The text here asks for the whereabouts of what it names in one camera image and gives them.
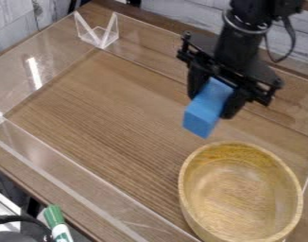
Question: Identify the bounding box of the green and white marker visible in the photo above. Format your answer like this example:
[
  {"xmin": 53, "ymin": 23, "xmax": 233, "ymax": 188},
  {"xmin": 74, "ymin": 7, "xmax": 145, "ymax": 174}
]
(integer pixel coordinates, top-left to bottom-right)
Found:
[{"xmin": 42, "ymin": 204, "xmax": 74, "ymax": 242}]

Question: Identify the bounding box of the blue rectangular block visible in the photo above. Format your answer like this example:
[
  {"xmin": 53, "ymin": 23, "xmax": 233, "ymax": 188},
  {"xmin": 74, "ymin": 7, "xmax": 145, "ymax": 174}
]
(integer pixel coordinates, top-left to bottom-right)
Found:
[{"xmin": 182, "ymin": 78, "xmax": 233, "ymax": 139}]

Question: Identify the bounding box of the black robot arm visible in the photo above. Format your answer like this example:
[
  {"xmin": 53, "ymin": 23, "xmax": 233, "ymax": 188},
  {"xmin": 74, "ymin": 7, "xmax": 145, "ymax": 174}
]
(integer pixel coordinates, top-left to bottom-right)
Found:
[{"xmin": 177, "ymin": 0, "xmax": 305, "ymax": 119}]

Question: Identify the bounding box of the black cable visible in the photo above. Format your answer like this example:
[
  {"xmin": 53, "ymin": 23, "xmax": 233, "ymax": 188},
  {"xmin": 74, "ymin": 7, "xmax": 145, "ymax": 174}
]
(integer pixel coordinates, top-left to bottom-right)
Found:
[{"xmin": 0, "ymin": 215, "xmax": 54, "ymax": 242}]

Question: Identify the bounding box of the clear acrylic tray wall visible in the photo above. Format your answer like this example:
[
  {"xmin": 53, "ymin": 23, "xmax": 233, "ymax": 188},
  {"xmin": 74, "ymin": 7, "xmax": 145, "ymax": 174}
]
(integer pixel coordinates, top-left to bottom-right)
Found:
[{"xmin": 0, "ymin": 105, "xmax": 200, "ymax": 242}]

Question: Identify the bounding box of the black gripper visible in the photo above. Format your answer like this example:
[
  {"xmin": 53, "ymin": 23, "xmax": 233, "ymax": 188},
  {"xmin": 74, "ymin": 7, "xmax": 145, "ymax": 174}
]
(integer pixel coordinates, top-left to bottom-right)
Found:
[{"xmin": 176, "ymin": 9, "xmax": 285, "ymax": 120}]

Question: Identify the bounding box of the brown wooden bowl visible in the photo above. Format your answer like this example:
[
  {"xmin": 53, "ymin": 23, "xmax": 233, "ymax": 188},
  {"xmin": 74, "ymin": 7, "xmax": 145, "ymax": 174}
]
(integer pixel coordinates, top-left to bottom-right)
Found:
[{"xmin": 177, "ymin": 141, "xmax": 302, "ymax": 242}]

